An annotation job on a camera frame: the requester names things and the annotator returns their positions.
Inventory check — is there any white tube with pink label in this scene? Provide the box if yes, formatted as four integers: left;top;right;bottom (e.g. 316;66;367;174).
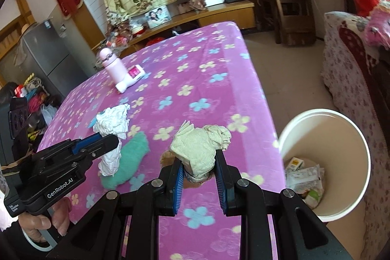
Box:
115;64;146;94

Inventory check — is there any wooden cabinet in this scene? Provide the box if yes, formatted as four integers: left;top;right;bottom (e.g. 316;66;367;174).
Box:
91;1;256;54

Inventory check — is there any photo frame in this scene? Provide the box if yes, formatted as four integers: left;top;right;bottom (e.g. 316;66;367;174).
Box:
144;5;171;29

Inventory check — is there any straw hat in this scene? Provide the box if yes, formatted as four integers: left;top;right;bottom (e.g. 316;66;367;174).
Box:
12;22;39;63

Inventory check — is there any red and white bowl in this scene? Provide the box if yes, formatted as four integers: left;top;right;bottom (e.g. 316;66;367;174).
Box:
130;21;146;36

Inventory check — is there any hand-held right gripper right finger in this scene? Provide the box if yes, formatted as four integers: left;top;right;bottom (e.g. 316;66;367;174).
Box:
215;150;351;260

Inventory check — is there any grey refrigerator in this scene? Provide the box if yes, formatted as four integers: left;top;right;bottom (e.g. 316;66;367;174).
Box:
0;19;89;96

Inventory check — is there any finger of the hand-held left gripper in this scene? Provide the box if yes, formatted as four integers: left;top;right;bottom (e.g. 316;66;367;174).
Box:
80;135;120;164
72;133;106;154

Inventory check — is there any white tissue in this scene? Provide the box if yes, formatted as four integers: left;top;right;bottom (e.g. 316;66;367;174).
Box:
93;104;131;177

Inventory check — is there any white printed bag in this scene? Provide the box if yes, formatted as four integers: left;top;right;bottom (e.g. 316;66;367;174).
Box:
286;165;326;197

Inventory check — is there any beige paper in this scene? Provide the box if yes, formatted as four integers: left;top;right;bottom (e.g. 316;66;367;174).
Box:
169;120;233;183

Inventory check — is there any pink bottle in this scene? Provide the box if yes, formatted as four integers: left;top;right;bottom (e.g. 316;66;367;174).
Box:
97;48;128;83

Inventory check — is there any green and white tissue pack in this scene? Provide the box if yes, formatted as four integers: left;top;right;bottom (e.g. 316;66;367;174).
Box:
302;188;324;209

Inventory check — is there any small white carton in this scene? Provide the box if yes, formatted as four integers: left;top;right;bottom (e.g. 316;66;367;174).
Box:
285;157;306;172

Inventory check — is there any clear plastic wrapped ornament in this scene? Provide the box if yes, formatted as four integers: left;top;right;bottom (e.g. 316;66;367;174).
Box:
94;31;130;66

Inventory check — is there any person's left hand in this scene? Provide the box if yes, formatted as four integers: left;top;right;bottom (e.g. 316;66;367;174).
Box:
18;197;74;249

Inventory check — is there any green cloth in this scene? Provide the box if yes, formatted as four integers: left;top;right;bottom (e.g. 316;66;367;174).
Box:
100;130;151;189

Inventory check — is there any sofa with floral cover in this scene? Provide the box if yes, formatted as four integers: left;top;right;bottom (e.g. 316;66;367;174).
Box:
321;11;390;260

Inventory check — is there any pink quilt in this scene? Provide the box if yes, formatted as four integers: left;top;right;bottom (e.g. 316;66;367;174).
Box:
366;2;390;49

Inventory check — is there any white bucket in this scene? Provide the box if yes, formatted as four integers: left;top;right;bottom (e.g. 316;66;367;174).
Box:
279;108;371;221

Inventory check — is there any pink flowered blanket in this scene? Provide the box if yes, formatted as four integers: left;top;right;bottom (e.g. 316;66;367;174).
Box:
37;21;284;260

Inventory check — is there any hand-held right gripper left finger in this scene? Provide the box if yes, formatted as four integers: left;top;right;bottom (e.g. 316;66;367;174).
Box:
49;160;186;260

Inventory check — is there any pile of bags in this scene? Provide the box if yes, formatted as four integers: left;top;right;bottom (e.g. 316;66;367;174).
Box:
14;74;63;140

